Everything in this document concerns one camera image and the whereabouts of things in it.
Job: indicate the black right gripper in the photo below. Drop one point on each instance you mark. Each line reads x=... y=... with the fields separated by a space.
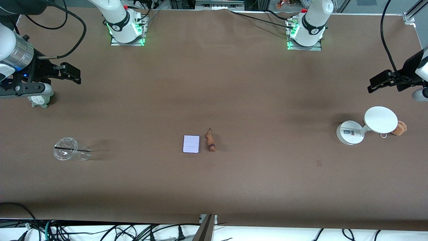
x=37 y=69

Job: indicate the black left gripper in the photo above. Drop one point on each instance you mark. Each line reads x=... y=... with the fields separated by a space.
x=406 y=76

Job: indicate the brown lion statue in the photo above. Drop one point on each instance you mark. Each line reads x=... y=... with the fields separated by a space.
x=210 y=142

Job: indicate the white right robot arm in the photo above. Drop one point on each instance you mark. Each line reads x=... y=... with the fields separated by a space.
x=123 y=20

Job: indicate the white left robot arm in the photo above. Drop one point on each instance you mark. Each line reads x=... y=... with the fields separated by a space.
x=312 y=20

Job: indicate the white round desk lamp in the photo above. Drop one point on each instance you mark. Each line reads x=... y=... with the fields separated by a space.
x=379 y=119

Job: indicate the grey-green Totoro plush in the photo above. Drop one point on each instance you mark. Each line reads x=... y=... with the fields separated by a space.
x=40 y=101

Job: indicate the black drinking straw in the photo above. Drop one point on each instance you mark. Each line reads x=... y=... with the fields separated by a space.
x=72 y=149

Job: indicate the clear plastic cup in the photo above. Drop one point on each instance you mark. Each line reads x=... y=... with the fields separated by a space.
x=67 y=149

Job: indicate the brown table cover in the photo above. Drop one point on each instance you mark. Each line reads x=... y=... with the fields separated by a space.
x=214 y=83

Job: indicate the grey power strip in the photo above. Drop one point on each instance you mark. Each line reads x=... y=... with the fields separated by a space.
x=219 y=4

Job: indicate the aluminium profile bar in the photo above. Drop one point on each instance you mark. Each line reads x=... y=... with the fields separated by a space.
x=204 y=231

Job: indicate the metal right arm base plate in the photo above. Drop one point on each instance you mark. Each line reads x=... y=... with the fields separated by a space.
x=115 y=42

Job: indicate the aluminium frame post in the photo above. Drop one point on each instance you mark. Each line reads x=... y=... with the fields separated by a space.
x=410 y=16

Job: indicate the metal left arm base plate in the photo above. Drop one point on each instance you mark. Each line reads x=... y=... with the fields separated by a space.
x=306 y=48

